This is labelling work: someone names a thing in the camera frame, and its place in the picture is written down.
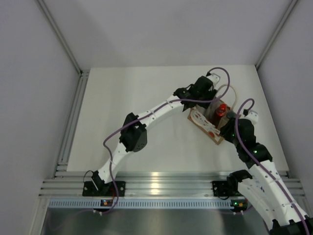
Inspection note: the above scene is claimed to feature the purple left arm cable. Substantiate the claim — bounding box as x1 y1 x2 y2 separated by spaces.
103 67 232 216

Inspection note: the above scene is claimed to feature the silver tube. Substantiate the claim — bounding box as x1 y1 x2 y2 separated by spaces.
205 100 220 119

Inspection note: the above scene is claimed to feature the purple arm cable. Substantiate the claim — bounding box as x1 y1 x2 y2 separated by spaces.
236 97 310 235
103 67 232 216

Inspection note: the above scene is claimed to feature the left aluminium frame post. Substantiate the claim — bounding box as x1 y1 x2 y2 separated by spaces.
35 0 89 75

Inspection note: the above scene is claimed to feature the right aluminium frame post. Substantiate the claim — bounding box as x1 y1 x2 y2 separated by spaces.
255 0 300 70

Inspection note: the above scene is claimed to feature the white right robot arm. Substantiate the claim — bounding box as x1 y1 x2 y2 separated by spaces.
220 118 313 235

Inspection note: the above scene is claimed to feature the aluminium frame post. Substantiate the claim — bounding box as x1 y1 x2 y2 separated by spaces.
35 0 89 75
255 0 300 70

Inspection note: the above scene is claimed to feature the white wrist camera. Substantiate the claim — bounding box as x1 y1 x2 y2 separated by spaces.
206 72 221 86
244 110 259 125

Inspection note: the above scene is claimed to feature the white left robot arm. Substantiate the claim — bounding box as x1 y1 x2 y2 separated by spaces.
83 73 220 196

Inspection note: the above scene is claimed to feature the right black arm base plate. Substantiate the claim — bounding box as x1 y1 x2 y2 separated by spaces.
212 181 240 200

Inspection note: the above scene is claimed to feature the red capped bottle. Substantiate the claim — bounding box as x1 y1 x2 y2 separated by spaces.
211 103 227 126

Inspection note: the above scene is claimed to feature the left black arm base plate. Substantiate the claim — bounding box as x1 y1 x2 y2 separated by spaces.
82 181 126 197

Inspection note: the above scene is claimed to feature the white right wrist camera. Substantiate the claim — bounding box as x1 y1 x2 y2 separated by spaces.
244 110 259 125

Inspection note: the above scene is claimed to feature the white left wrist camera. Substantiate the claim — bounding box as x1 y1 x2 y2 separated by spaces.
206 72 221 86

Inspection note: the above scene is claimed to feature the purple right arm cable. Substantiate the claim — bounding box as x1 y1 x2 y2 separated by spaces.
236 97 310 235

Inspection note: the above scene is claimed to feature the clear bottle grey cap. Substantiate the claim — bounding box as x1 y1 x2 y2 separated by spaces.
218 111 237 129

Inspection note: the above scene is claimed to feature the canvas watermelon print bag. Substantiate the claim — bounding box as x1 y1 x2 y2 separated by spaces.
188 85 238 145

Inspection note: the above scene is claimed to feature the aluminium front rail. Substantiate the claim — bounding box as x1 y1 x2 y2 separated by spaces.
39 171 306 199

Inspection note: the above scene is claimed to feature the slotted grey cable duct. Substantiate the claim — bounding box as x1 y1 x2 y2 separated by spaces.
48 198 247 209

